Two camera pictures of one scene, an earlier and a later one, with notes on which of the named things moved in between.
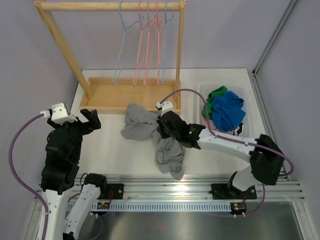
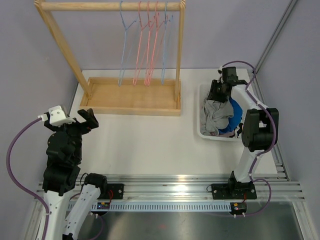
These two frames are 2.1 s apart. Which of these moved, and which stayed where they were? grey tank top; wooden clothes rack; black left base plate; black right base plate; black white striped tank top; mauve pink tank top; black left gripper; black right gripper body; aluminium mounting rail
Moved: black right gripper body; grey tank top; mauve pink tank top
Stayed: aluminium mounting rail; wooden clothes rack; black left base plate; black white striped tank top; black right base plate; black left gripper
